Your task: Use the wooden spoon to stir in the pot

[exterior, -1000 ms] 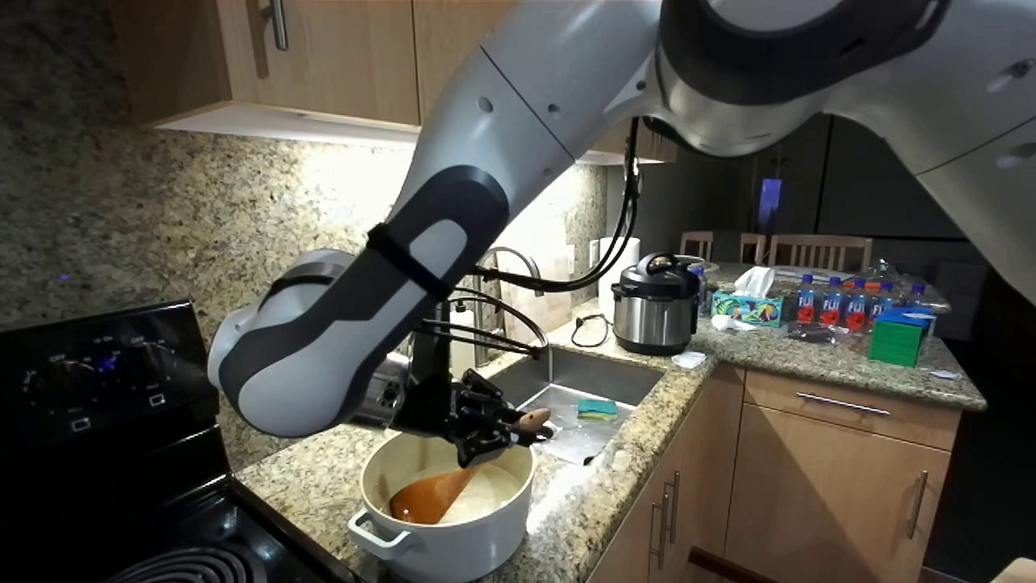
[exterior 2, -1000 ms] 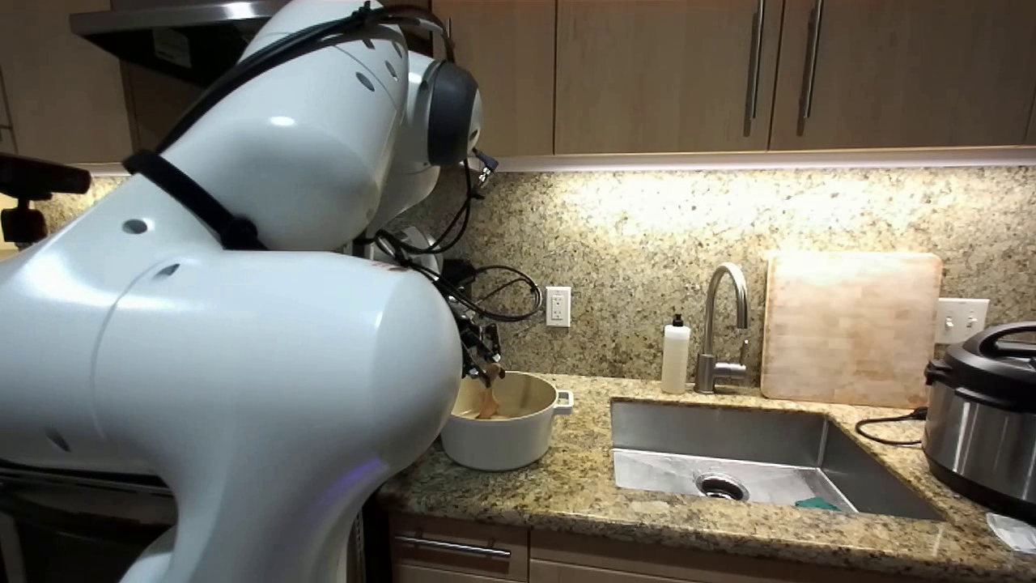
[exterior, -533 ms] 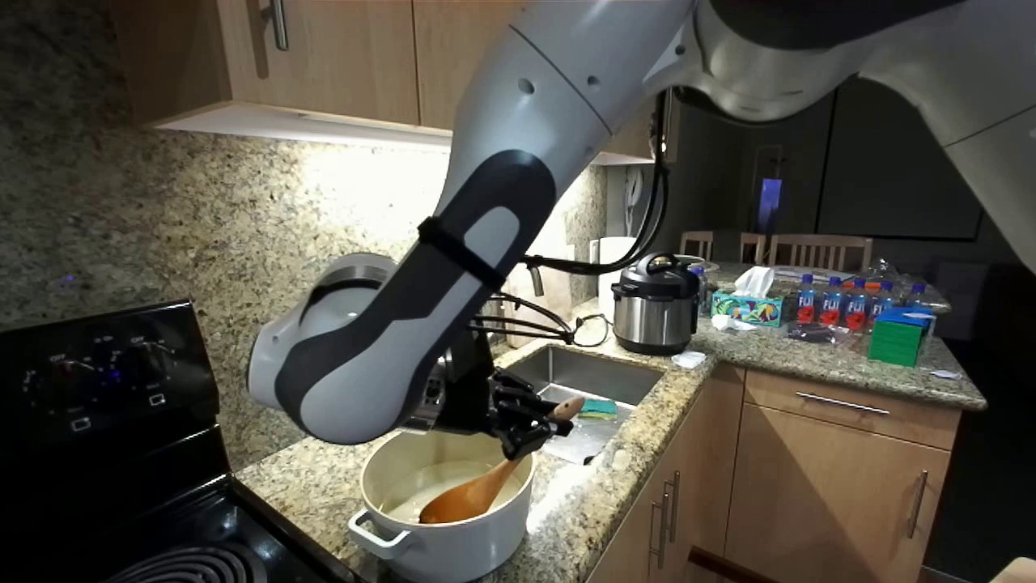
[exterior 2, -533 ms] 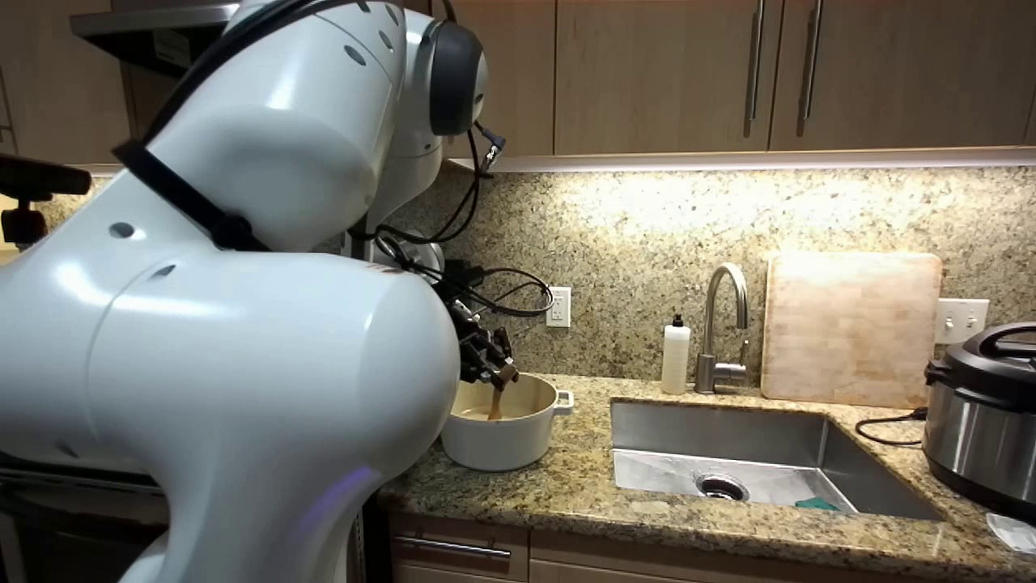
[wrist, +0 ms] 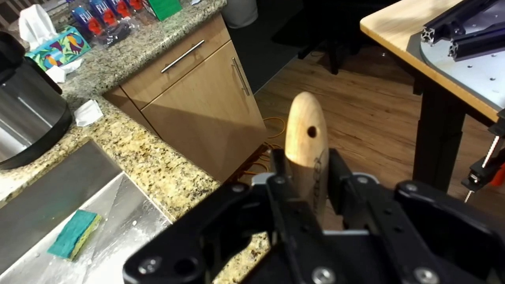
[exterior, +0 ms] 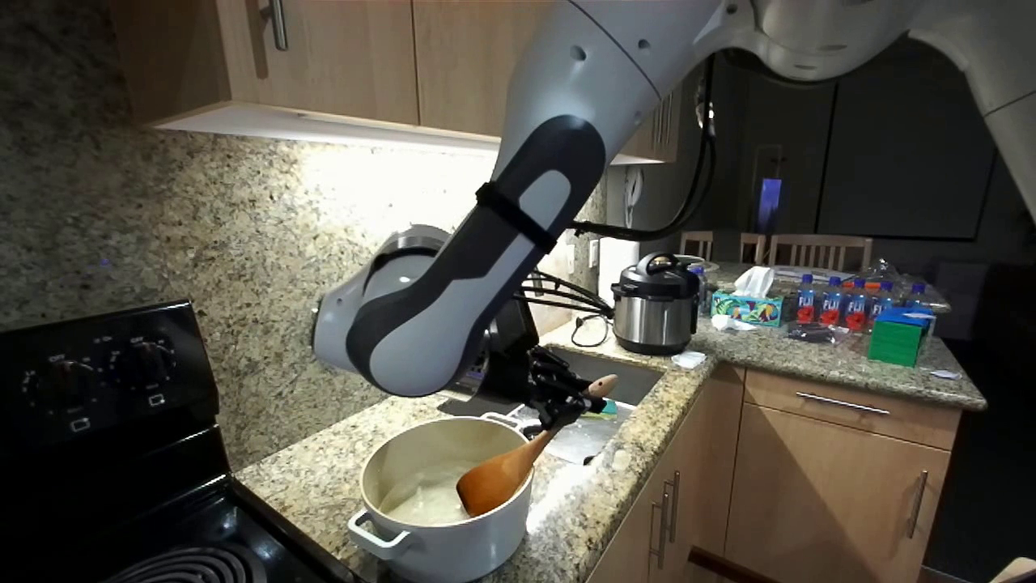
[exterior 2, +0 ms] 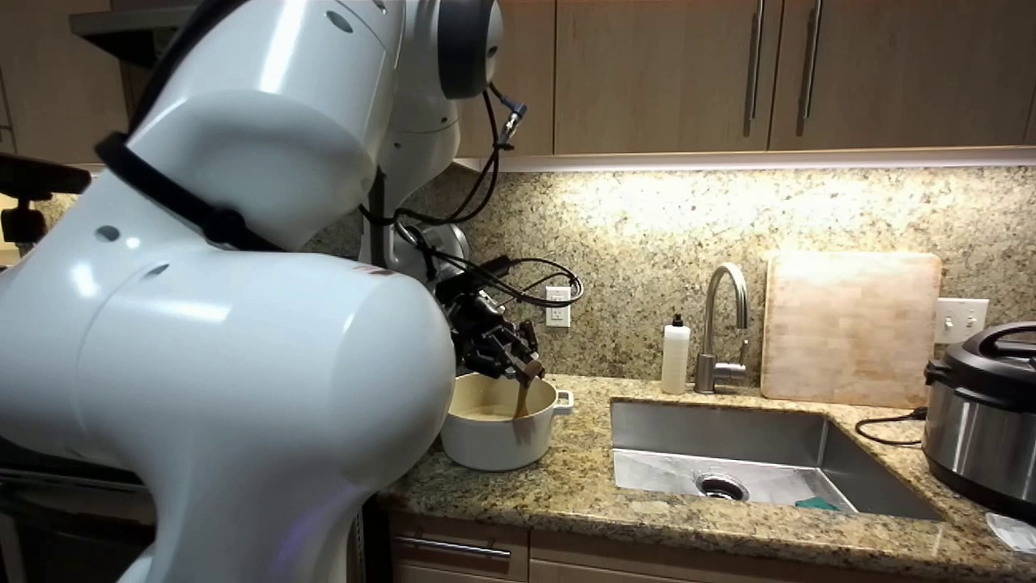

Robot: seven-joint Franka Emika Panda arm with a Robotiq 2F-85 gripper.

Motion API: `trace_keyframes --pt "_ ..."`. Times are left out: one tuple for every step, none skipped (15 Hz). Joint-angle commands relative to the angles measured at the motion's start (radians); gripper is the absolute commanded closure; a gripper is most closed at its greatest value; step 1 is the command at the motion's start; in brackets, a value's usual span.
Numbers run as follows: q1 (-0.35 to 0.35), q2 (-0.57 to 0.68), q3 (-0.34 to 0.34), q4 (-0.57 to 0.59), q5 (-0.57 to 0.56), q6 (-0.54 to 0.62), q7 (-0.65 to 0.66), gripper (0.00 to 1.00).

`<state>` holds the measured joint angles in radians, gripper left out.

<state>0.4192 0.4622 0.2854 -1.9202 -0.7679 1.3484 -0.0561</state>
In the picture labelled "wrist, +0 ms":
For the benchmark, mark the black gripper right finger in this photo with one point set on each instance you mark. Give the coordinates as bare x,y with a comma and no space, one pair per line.
421,230

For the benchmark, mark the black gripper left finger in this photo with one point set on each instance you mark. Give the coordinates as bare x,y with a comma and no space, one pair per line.
200,237

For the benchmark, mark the wooden spoon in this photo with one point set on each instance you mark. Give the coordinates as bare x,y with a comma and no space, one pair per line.
301,142

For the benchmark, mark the stainless steel sink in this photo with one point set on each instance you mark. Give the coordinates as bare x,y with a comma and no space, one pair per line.
127,237

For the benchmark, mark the light wood base cabinet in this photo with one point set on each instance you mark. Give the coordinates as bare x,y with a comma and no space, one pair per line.
200,115

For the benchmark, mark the green dish sponge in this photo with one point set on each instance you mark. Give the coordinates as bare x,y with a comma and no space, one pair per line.
73,237

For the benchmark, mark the grey mounting plate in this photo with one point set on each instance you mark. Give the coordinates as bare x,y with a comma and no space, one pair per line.
474,79

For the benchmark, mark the crumpled white paper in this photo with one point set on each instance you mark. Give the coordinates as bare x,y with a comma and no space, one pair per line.
88,112

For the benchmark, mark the black aluminium extrusion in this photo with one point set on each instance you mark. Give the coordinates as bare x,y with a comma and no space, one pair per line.
459,17
479,41

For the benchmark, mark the wooden table with black legs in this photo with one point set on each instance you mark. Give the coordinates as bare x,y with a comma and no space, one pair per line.
400,32

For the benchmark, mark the white napkin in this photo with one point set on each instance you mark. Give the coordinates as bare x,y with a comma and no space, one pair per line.
64,71

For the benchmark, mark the steel pressure cooker black lid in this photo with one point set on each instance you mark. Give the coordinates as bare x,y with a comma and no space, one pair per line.
26,104

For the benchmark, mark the grey trash bin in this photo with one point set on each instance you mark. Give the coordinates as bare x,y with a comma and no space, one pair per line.
239,13

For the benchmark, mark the green box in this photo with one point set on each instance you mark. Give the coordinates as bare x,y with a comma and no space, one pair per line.
165,8

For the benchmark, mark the colourful tissue box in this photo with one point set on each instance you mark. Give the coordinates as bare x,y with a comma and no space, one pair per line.
58,47

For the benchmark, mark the red drink bottle blue cap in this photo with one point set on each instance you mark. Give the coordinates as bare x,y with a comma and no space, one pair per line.
83,17
100,9
135,5
119,6

